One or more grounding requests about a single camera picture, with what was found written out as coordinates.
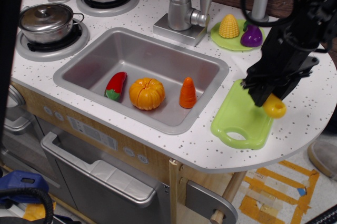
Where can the orange toy pumpkin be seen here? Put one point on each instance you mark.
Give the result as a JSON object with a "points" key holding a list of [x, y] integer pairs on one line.
{"points": [[146, 93]]}

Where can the yellow handled toy knife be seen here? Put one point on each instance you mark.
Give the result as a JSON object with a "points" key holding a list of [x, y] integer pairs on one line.
{"points": [[274, 107]]}

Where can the green plate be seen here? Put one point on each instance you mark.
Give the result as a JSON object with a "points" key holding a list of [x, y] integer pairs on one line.
{"points": [[229, 43]]}

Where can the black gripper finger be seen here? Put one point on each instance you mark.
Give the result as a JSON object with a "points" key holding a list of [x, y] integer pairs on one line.
{"points": [[260, 92], [284, 90]]}

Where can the front stove burner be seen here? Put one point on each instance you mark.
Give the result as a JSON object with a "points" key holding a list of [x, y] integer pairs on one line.
{"points": [[66, 47]]}

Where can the orange toy carrot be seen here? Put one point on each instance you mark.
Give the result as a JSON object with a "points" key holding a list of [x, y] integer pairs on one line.
{"points": [[188, 94]]}

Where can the purple toy eggplant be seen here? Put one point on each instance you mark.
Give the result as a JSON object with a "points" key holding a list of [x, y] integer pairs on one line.
{"points": [[252, 36]]}

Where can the green cutting board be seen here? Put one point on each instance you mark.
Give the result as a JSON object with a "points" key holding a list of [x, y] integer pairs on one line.
{"points": [[239, 123]]}

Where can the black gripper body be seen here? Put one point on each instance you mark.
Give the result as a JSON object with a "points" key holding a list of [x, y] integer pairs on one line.
{"points": [[285, 57]]}

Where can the grey dishwasher door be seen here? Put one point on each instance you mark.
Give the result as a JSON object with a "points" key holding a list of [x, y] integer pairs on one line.
{"points": [[103, 188]]}

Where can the silver toy faucet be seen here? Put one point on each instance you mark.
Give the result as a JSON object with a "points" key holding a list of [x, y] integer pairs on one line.
{"points": [[183, 23]]}

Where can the steel pot with lid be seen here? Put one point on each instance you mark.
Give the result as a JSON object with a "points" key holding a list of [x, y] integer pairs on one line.
{"points": [[47, 23]]}

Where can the silver sink basin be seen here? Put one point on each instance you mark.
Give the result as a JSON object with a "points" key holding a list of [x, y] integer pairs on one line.
{"points": [[122, 50]]}

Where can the red toy chili pepper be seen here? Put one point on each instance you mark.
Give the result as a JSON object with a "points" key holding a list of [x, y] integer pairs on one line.
{"points": [[114, 87]]}

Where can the blue clamp tool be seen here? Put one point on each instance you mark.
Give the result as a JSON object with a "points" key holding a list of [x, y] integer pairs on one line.
{"points": [[23, 187]]}

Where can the grey slipper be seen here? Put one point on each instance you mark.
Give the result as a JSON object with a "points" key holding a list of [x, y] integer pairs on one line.
{"points": [[323, 156]]}

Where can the yellow toy corn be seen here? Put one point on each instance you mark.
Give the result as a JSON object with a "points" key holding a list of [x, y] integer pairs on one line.
{"points": [[229, 27]]}

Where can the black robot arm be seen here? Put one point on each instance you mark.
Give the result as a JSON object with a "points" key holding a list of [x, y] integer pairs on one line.
{"points": [[321, 11]]}

